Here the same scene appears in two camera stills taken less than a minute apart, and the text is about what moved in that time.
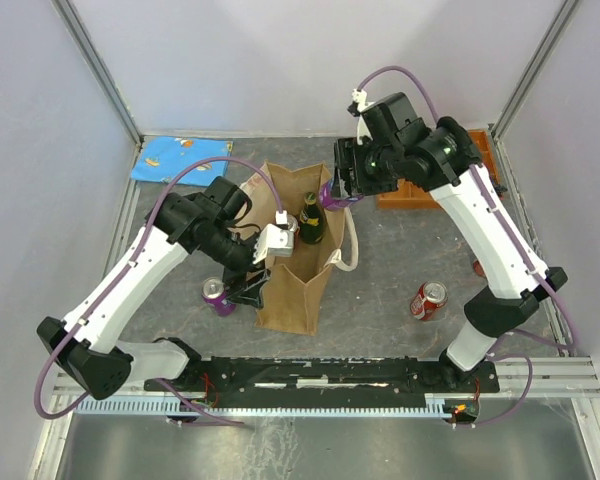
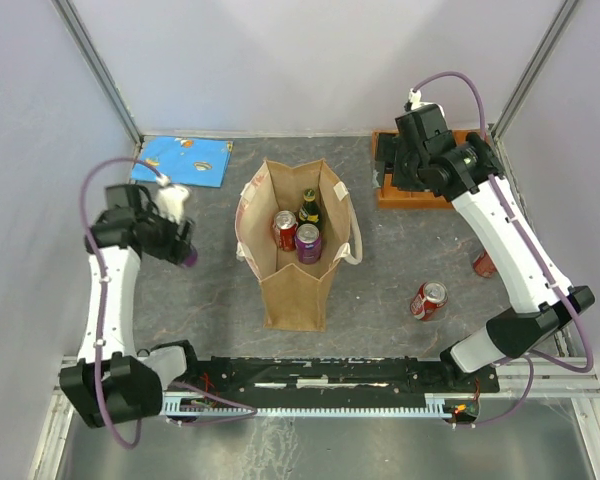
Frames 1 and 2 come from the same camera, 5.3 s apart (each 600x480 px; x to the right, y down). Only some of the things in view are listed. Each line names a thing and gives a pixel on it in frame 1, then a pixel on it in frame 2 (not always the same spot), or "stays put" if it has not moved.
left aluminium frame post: (84, 41) stays put
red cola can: (430, 296) stays put
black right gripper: (348, 154) → (390, 148)
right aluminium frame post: (531, 75) stays put
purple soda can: (214, 294) → (191, 258)
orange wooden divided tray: (407, 196) stays put
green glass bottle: (311, 220) stays put
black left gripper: (243, 291) → (175, 249)
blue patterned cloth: (163, 159) stays put
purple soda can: (329, 202) → (308, 243)
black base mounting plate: (389, 375) stays put
